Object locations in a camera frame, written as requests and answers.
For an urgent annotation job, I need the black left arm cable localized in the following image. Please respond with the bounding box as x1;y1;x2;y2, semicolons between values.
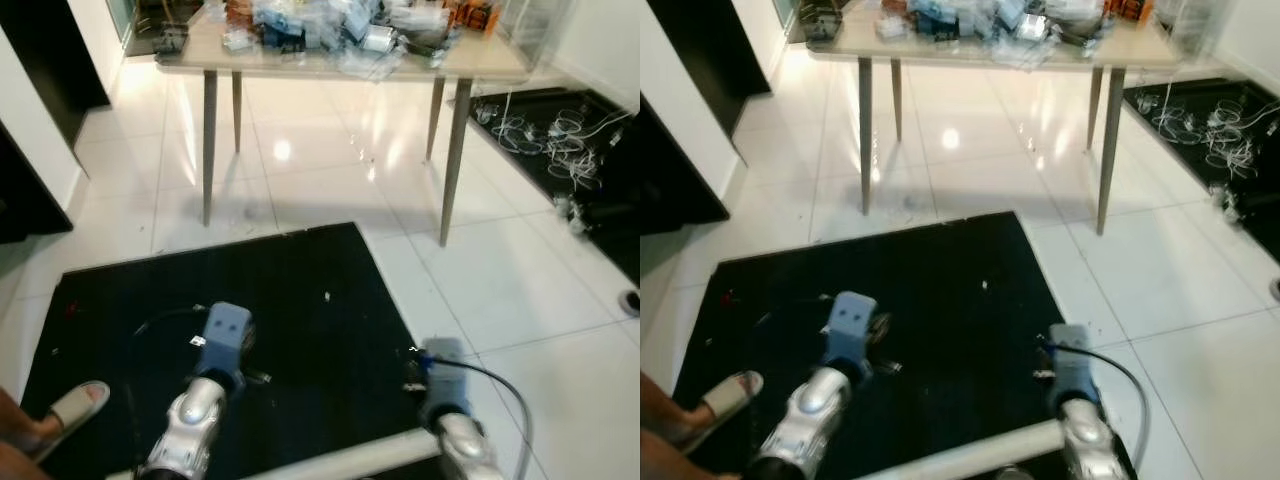
124;305;212;472

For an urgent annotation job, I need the black floor mat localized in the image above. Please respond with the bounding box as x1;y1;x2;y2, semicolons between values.
672;210;1093;480
20;222;453;480

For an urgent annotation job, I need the tangle of white cables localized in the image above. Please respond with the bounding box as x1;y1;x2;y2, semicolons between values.
494;94;627;192
1149;93;1267;182

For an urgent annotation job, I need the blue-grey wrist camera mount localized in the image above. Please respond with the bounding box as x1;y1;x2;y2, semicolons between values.
1044;323;1102;407
417;337;472;422
199;302;254;387
824;292;880;377

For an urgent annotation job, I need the dark floor rug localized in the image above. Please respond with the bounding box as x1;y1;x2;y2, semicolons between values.
1121;78;1280;267
469;88;641;287

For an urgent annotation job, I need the light wooden table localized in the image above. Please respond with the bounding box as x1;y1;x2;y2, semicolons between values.
154;0;532;249
807;0;1187;239

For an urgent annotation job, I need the person's bare leg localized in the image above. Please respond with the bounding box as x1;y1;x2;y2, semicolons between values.
0;388;63;480
640;375;723;480

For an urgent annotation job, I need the white tube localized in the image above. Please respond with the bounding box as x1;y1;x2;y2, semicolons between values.
104;428;442;480
855;420;1067;480

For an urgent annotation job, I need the beige slipper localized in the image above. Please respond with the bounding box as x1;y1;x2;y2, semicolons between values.
35;380;112;462
690;370;764;452

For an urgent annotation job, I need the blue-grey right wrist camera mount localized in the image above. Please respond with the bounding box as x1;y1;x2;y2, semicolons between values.
1044;323;1102;407
417;337;472;422

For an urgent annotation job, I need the clear bubble wrap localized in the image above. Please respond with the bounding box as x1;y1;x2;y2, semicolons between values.
250;0;387;47
905;0;1051;41

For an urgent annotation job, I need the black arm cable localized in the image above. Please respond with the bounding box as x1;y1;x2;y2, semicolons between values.
124;305;212;472
424;356;534;480
1045;340;1152;472

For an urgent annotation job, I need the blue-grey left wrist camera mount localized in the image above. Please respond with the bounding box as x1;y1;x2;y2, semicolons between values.
199;302;254;387
824;292;880;377

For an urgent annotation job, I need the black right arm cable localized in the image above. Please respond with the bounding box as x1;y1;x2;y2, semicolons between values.
1045;340;1152;472
424;356;534;480

